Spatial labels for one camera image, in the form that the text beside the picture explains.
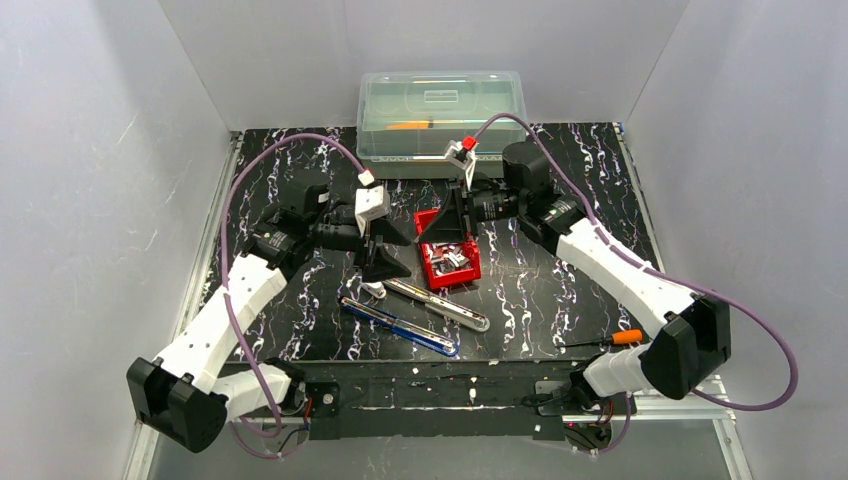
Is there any clear plastic storage box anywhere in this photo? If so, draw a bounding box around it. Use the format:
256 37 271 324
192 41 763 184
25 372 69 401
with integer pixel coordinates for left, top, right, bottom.
356 71 527 180

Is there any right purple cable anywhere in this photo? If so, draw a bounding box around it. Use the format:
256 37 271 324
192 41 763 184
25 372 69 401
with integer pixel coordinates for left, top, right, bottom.
463 112 800 458

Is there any red plastic bin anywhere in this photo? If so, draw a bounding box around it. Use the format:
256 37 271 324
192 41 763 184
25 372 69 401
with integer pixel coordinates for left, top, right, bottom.
418 239 482 290

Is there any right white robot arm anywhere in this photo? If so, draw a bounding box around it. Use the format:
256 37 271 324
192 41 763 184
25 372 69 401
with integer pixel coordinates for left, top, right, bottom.
417 141 731 404

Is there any blue stapler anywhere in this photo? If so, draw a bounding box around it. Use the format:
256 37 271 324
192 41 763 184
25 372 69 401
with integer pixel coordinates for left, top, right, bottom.
339 296 459 357

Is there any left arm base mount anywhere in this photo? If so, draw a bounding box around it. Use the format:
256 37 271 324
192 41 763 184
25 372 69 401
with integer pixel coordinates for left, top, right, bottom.
278 381 341 419

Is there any orange tool inside box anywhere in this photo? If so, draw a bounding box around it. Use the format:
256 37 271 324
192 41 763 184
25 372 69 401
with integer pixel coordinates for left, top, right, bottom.
386 120 434 130

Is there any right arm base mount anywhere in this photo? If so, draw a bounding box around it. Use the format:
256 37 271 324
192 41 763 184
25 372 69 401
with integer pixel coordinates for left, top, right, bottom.
517 379 637 425

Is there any pile of staple strips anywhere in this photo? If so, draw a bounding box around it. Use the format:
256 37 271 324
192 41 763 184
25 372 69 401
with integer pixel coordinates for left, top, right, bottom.
426 243 471 276

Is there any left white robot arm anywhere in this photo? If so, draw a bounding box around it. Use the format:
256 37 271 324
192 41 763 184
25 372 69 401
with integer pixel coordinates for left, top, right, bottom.
126 170 411 453

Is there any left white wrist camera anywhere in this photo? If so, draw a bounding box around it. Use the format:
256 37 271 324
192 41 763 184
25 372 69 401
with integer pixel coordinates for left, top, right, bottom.
354 170 391 236

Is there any black silver stapler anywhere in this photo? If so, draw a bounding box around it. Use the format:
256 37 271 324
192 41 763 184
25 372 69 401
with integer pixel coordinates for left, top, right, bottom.
383 279 491 333

